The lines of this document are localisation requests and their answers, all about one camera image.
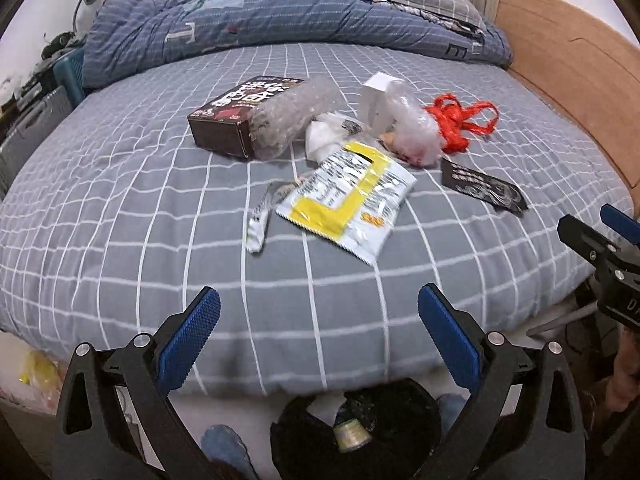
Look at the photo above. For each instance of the yellow and white snack packet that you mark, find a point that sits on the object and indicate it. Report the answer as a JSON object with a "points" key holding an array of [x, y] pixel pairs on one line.
{"points": [[345, 195]]}

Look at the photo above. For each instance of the black trash bin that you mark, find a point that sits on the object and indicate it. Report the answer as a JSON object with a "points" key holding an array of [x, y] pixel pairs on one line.
{"points": [[395, 425]]}

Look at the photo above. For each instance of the black printed card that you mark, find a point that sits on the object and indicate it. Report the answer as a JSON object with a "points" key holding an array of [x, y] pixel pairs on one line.
{"points": [[480, 187]]}

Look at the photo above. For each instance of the small white box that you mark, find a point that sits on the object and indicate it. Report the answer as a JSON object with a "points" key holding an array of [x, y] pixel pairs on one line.
{"points": [[375, 95]]}

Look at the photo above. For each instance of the red plastic bag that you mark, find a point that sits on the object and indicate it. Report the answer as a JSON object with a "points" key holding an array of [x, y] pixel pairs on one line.
{"points": [[452, 130]]}

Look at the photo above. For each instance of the clear bubble wrap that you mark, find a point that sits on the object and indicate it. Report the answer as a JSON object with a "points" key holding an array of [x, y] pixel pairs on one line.
{"points": [[287, 115]]}

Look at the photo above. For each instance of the blue striped quilt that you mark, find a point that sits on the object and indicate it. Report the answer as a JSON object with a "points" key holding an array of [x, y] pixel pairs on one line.
{"points": [[200, 25]]}

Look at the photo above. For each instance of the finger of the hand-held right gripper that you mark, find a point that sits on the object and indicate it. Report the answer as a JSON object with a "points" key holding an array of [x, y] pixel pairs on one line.
{"points": [[585, 240], [620, 221]]}

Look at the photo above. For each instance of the wooden bed frame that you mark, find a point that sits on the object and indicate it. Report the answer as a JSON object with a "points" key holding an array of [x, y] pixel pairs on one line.
{"points": [[565, 55]]}

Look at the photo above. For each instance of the yellow plastic bag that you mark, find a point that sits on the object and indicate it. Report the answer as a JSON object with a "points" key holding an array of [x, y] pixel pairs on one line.
{"points": [[40, 375]]}

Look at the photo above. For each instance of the clear plastic bag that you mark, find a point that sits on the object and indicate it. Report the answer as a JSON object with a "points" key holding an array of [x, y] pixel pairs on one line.
{"points": [[415, 130]]}

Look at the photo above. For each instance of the brown cardboard box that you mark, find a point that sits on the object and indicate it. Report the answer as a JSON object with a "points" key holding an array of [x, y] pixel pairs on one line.
{"points": [[220, 130]]}

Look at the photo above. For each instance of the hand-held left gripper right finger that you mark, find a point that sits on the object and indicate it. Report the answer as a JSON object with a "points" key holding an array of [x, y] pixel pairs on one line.
{"points": [[450, 340]]}

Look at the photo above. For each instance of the grey suitcase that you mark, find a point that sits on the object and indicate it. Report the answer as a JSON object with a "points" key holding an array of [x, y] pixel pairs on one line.
{"points": [[30, 130]]}

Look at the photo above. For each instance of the person's right hand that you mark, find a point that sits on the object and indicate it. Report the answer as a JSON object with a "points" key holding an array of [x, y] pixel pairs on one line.
{"points": [[627, 370]]}

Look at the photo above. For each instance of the small white wrapper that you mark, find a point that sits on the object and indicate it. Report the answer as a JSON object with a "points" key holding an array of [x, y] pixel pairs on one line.
{"points": [[257, 225]]}

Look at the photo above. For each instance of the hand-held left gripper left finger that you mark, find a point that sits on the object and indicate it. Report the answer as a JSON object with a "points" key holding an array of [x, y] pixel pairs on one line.
{"points": [[192, 335]]}

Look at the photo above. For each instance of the teal plastic stool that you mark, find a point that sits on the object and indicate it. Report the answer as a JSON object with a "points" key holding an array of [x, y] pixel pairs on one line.
{"points": [[70, 75]]}

